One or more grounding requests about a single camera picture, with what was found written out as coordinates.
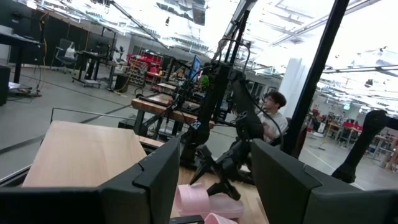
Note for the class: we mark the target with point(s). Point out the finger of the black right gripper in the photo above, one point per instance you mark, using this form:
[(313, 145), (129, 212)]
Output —
[(222, 188), (200, 171)]

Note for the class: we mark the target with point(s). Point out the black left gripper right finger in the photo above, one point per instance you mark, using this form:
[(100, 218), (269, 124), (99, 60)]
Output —
[(295, 199)]

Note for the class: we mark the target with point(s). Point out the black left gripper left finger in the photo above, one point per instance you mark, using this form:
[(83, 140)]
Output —
[(124, 199)]

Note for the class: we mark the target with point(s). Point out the pink slide sandal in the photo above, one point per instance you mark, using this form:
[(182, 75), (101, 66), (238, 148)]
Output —
[(192, 199), (217, 219)]

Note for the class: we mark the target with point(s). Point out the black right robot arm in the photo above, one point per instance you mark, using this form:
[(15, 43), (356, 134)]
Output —
[(214, 93)]

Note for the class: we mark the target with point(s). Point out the person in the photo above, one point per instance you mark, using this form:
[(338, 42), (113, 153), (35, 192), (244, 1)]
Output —
[(275, 121)]

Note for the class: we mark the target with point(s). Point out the wooden workbench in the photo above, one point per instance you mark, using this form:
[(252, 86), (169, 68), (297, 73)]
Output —
[(155, 107)]

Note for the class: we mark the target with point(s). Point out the green background plant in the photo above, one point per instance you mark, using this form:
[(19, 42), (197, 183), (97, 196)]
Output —
[(205, 82)]

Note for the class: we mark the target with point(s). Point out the white building column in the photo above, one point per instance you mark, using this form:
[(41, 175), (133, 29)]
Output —
[(293, 87)]

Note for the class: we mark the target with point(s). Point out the blue lit monitor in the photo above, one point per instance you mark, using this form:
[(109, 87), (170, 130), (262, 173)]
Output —
[(196, 67)]

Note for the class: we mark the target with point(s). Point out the black bin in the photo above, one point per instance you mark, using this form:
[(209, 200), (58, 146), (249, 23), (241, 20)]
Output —
[(121, 83)]

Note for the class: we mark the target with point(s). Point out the red storage rack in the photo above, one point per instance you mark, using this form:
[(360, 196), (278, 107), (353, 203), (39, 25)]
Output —
[(152, 63)]

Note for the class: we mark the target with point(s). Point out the black rolling table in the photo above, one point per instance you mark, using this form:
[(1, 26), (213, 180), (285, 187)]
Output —
[(90, 57)]

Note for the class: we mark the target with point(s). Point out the white plastic bag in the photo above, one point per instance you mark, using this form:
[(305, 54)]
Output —
[(70, 51)]

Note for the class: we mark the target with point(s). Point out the black office chair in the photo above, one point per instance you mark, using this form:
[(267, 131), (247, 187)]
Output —
[(60, 51)]

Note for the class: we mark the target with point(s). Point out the black desk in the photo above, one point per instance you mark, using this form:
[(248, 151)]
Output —
[(18, 40)]

